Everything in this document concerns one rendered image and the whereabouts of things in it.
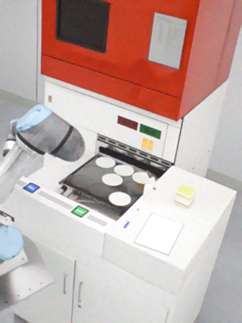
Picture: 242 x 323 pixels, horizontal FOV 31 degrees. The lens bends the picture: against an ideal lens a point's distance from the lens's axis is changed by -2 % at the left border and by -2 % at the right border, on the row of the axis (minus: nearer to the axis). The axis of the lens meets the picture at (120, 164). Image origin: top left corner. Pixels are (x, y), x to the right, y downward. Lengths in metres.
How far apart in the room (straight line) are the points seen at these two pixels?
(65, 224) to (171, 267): 0.49
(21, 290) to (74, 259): 0.34
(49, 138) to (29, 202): 0.59
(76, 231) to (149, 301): 0.41
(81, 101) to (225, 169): 1.86
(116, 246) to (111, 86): 0.80
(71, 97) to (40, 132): 1.00
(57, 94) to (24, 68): 2.26
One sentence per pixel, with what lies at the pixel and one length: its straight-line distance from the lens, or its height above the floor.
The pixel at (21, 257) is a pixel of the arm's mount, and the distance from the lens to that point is 1.83.
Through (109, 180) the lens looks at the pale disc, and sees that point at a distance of 2.16.
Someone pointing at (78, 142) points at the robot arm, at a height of 1.39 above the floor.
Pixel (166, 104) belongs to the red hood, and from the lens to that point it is 2.05.
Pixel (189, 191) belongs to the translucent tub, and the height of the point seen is 1.03.
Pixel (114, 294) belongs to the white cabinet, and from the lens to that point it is 1.96.
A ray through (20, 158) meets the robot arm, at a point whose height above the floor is 1.35.
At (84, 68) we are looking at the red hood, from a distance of 2.24.
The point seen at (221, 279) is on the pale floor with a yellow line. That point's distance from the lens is 3.07.
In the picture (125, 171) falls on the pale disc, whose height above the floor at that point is 0.90.
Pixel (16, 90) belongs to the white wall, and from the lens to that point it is 4.88.
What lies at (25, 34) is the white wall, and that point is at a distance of 4.57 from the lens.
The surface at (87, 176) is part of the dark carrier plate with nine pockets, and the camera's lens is 2.17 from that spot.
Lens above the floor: 2.14
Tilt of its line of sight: 33 degrees down
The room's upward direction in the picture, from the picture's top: 7 degrees clockwise
